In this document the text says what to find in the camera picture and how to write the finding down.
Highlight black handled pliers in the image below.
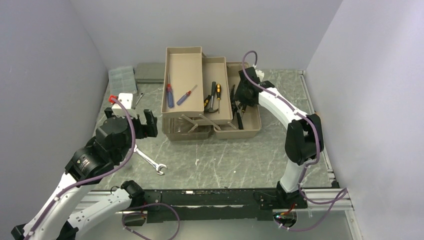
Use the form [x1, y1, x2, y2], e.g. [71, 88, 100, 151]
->
[229, 85, 237, 113]

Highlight small black yellow screwdriver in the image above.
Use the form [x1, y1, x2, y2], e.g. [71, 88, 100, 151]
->
[203, 94, 212, 109]

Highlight short claw hammer black grip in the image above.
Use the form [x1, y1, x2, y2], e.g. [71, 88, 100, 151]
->
[204, 81, 218, 113]

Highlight blue handled screwdriver red collar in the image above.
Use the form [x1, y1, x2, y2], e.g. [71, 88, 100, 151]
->
[166, 72, 174, 109]

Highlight small blue precision screwdriver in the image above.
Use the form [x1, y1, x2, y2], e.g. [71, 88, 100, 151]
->
[176, 84, 198, 106]

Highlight beige plastic toolbox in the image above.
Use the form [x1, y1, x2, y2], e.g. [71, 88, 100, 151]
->
[161, 46, 262, 142]

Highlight large black yellow screwdriver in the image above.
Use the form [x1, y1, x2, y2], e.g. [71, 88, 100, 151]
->
[240, 104, 247, 115]
[216, 83, 222, 113]

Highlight long claw hammer black grip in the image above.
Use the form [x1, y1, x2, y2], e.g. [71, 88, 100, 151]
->
[235, 110, 244, 130]

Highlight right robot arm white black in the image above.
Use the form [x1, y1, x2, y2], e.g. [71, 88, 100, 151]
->
[235, 67, 325, 208]

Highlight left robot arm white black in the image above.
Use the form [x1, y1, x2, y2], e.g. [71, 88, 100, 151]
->
[11, 107, 158, 240]

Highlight small silver wrench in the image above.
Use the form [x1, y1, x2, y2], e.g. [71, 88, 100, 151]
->
[134, 92, 145, 108]

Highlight large silver open wrench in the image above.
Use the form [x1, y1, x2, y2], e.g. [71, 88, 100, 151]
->
[134, 148, 168, 176]

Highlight clear plastic parts box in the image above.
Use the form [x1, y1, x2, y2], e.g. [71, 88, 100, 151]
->
[108, 65, 138, 96]

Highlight grey flat case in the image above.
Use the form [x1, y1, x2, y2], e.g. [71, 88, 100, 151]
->
[134, 62, 165, 84]

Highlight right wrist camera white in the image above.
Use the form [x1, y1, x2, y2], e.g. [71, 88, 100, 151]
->
[255, 69, 265, 82]

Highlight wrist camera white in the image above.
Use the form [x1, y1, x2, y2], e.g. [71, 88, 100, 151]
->
[108, 92, 137, 118]
[255, 69, 265, 82]

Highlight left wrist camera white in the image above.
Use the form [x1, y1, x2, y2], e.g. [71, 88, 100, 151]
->
[108, 92, 137, 118]

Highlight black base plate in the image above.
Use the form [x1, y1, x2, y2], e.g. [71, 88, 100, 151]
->
[127, 187, 308, 223]

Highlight aluminium rail frame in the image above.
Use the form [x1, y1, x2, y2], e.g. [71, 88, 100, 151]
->
[52, 70, 365, 240]

